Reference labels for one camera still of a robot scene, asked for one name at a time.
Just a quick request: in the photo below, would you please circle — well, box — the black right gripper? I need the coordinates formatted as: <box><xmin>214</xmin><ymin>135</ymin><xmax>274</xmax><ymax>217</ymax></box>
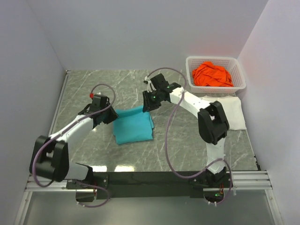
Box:
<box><xmin>142</xmin><ymin>90</ymin><xmax>162</xmax><ymax>113</ymax></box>

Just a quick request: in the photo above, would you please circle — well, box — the turquoise t shirt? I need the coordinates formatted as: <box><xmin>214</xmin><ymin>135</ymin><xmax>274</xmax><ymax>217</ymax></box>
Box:
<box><xmin>113</xmin><ymin>105</ymin><xmax>154</xmax><ymax>145</ymax></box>

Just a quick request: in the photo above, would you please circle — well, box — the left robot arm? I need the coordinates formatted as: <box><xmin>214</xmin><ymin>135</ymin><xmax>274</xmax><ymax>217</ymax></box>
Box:
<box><xmin>30</xmin><ymin>94</ymin><xmax>118</xmax><ymax>188</ymax></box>

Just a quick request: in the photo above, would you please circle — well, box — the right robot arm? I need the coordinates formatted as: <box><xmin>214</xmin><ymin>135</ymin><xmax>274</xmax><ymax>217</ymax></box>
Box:
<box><xmin>142</xmin><ymin>74</ymin><xmax>229</xmax><ymax>187</ymax></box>

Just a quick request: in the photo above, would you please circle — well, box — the orange t shirt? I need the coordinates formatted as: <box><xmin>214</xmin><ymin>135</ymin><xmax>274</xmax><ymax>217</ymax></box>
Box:
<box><xmin>192</xmin><ymin>61</ymin><xmax>233</xmax><ymax>87</ymax></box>

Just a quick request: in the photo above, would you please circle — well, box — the folded white t shirt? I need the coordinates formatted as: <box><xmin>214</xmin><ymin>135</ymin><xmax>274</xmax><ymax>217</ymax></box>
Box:
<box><xmin>202</xmin><ymin>96</ymin><xmax>247</xmax><ymax>130</ymax></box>

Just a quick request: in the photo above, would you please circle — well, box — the black base crossbar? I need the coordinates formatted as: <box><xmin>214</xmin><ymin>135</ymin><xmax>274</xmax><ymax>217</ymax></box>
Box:
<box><xmin>66</xmin><ymin>171</ymin><xmax>233</xmax><ymax>198</ymax></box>

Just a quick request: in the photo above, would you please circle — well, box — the white plastic laundry basket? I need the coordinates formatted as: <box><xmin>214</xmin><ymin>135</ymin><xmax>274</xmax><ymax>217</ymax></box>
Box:
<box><xmin>186</xmin><ymin>56</ymin><xmax>246</xmax><ymax>94</ymax></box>

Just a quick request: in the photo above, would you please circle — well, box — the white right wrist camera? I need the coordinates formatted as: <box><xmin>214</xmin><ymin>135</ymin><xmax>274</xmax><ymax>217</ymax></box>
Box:
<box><xmin>143</xmin><ymin>76</ymin><xmax>157</xmax><ymax>93</ymax></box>

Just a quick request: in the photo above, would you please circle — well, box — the aluminium rail frame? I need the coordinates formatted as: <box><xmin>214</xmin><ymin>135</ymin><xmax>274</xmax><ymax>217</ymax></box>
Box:
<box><xmin>14</xmin><ymin>70</ymin><xmax>283</xmax><ymax>225</ymax></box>

